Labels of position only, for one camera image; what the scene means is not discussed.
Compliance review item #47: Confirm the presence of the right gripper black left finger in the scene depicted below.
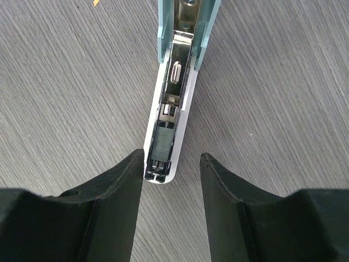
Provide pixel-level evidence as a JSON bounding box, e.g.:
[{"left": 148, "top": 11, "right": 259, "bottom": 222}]
[{"left": 1, "top": 149, "right": 144, "bottom": 261}]

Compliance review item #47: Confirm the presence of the grey staple strip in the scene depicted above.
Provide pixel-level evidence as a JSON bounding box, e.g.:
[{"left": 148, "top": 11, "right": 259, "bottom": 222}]
[{"left": 151, "top": 127, "right": 174, "bottom": 162}]

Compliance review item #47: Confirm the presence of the colourful candy bag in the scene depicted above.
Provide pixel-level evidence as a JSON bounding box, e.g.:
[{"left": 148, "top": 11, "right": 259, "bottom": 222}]
[{"left": 93, "top": 0, "right": 100, "bottom": 7}]

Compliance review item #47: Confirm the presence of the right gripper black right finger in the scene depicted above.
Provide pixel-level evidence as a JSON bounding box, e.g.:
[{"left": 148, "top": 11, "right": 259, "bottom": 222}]
[{"left": 200, "top": 153, "right": 348, "bottom": 261}]

